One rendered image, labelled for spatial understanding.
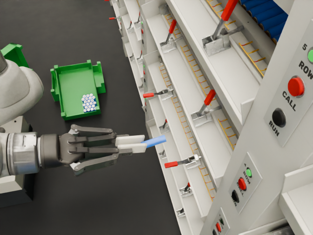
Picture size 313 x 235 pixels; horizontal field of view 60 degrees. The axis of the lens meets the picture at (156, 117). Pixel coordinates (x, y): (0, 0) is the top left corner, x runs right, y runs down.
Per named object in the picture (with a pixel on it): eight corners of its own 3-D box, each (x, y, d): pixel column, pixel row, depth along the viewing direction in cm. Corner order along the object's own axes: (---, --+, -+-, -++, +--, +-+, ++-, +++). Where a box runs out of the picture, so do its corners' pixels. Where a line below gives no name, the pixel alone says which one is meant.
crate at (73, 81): (101, 113, 152) (99, 109, 145) (64, 120, 149) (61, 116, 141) (92, 66, 160) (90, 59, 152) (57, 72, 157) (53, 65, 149)
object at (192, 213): (197, 247, 84) (189, 238, 73) (151, 106, 121) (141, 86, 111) (260, 225, 83) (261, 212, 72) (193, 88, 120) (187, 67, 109)
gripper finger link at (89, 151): (68, 146, 60) (68, 151, 59) (119, 146, 63) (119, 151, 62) (68, 155, 62) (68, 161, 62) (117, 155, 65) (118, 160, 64)
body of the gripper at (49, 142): (38, 158, 54) (85, 154, 57) (38, 126, 59) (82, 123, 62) (41, 177, 59) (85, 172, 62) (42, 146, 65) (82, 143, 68)
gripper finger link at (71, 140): (68, 153, 63) (67, 148, 64) (115, 145, 67) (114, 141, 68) (68, 142, 60) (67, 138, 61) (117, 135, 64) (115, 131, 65)
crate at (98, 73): (54, 101, 158) (50, 92, 152) (54, 78, 170) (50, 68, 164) (106, 92, 163) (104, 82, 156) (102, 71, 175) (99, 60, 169)
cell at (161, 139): (164, 134, 69) (139, 142, 69) (164, 134, 67) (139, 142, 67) (166, 141, 68) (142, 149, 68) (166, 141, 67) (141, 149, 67)
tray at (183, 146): (206, 227, 69) (200, 217, 62) (150, 73, 107) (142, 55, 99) (282, 200, 68) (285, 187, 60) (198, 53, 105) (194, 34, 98)
